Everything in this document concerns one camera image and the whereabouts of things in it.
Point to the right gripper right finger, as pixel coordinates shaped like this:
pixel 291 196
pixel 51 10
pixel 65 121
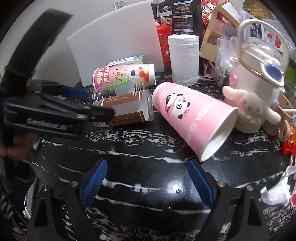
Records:
pixel 248 221

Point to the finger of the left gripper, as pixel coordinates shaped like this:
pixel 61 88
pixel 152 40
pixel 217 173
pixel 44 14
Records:
pixel 56 89
pixel 76 113

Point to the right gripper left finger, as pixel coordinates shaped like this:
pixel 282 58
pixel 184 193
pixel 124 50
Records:
pixel 77 196

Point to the clear cup brown label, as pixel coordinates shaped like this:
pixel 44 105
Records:
pixel 133 107

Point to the pink cartoon paper cup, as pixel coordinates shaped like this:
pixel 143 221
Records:
pixel 104 76

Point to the pink panda paper cup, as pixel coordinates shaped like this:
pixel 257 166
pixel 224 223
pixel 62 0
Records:
pixel 201 120

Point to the person's left hand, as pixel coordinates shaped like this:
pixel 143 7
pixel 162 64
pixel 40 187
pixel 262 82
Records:
pixel 20 147

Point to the clear jar green label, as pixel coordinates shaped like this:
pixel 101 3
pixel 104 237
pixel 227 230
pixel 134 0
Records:
pixel 118 88

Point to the small medicine box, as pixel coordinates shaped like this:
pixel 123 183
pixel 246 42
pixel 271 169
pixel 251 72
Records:
pixel 139 59

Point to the white foam board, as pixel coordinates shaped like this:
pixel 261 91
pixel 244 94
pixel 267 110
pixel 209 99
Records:
pixel 122 33

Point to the red bottle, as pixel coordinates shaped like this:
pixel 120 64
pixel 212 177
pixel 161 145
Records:
pixel 163 33

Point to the white tissue roll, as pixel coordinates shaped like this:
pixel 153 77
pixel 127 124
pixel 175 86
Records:
pixel 184 56

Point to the black coffee bag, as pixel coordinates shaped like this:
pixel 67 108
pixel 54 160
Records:
pixel 183 17

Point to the cream kettle with plush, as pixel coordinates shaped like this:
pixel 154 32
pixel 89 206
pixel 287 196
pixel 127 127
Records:
pixel 257 79

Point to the cardboard gift box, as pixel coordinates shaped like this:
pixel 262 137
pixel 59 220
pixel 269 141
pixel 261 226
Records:
pixel 220 17

